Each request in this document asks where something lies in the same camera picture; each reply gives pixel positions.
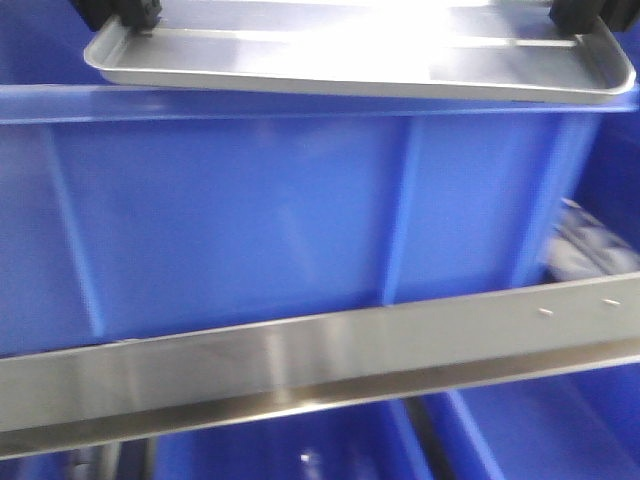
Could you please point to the large blue plastic box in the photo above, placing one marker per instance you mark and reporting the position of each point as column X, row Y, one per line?
column 133, row 212

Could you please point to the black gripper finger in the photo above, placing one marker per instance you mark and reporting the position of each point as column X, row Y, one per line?
column 137, row 14
column 577, row 17

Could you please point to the small silver ribbed tray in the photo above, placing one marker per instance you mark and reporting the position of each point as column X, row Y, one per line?
column 475, row 50

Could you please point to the blue bin below rail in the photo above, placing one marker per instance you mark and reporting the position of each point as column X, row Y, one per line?
column 576, row 426

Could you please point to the steel front rack rail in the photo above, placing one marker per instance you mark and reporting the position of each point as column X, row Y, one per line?
column 133, row 389

